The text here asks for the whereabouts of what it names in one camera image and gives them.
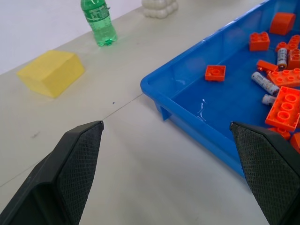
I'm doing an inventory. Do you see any thin orange brick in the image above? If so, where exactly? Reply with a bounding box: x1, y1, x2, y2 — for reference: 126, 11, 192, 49
256, 60, 279, 72

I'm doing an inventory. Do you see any small square orange brick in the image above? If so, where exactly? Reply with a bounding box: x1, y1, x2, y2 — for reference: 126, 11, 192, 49
204, 65, 227, 83

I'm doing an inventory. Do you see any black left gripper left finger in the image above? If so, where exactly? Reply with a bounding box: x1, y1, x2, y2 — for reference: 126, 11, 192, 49
0, 120, 105, 225

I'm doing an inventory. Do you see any long orange studded brick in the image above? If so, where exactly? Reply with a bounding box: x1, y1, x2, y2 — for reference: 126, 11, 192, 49
266, 68, 300, 88

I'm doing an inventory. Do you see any large orange studded plate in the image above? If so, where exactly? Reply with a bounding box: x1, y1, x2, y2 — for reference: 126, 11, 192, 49
265, 86, 300, 132

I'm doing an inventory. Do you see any yellow sponge block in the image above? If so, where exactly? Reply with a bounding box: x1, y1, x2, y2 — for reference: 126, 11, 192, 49
16, 49, 86, 99

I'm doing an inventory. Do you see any white AA battery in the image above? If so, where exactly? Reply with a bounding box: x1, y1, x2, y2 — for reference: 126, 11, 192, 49
262, 94, 278, 105
277, 47, 288, 70
251, 71, 280, 96

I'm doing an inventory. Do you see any white bumpy ceramic vase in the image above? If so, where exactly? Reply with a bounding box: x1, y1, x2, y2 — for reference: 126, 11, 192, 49
141, 0, 179, 19

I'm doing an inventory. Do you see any orange four-stud brick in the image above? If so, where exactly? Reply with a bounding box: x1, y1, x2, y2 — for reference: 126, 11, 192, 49
248, 31, 270, 52

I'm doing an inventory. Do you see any blue plastic bin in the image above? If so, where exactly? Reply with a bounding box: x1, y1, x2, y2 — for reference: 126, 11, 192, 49
140, 0, 300, 179

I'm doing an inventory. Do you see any green plastic bottle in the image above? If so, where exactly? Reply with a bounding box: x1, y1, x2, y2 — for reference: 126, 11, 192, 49
80, 0, 118, 47

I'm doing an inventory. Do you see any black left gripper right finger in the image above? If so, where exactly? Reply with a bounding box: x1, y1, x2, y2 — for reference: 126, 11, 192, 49
229, 121, 300, 225

